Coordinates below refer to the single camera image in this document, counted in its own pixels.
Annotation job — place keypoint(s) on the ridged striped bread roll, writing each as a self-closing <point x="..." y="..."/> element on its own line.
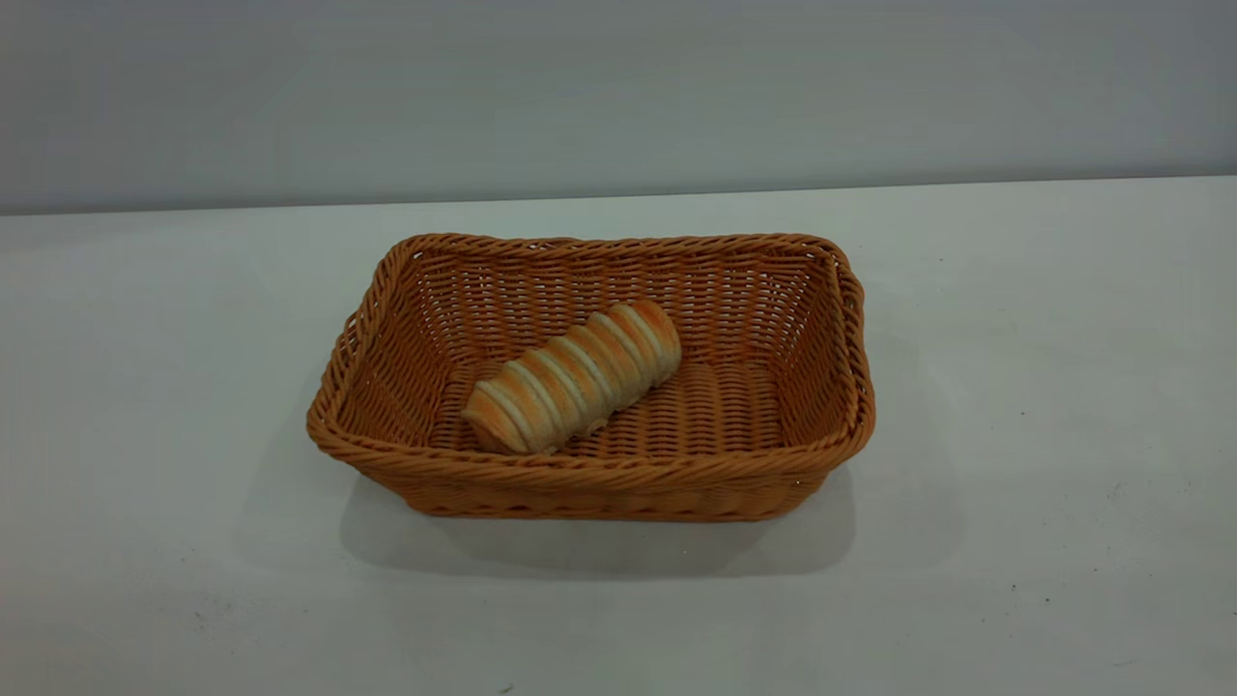
<point x="570" y="377"/>

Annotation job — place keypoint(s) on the orange woven wicker basket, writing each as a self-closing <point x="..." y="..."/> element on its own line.
<point x="715" y="425"/>

